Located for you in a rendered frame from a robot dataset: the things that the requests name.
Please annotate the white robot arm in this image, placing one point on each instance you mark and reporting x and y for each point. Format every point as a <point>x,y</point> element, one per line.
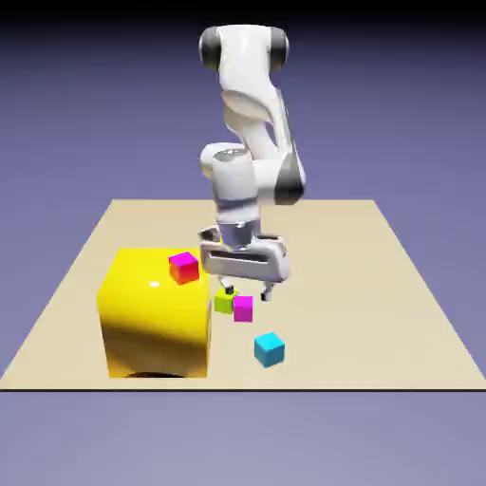
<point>246,114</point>

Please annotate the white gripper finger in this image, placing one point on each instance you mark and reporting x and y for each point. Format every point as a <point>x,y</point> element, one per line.
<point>227,285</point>
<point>267,291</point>

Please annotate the small red cube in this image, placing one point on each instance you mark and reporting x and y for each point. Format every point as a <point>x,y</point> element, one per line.
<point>184,268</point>

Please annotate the large yellow box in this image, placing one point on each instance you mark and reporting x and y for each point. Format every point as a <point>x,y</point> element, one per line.
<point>153,315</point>

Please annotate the small magenta cube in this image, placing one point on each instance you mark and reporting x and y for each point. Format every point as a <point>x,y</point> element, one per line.
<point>243,309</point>

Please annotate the small cyan cube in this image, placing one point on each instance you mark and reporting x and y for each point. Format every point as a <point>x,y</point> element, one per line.
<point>269,350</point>

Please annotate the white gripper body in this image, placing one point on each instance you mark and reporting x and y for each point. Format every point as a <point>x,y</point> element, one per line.
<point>243,264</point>

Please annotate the small lime green cube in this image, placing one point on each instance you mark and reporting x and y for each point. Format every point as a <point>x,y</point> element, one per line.
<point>223,302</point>

